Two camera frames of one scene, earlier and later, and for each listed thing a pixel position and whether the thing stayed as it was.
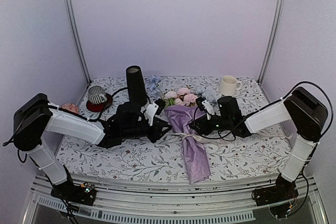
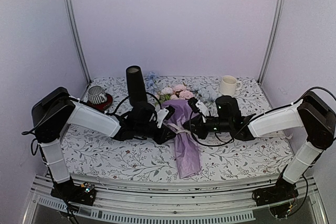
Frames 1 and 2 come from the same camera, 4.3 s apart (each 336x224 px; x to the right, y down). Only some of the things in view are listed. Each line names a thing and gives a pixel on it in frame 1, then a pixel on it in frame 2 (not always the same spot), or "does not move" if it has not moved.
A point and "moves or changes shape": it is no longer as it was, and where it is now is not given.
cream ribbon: [186, 136] → [178, 129]
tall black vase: [136, 85] does not move
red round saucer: [101, 106] does not move
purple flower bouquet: [184, 107] moves or changes shape
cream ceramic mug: [229, 85] does not move
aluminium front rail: [220, 200] does not move
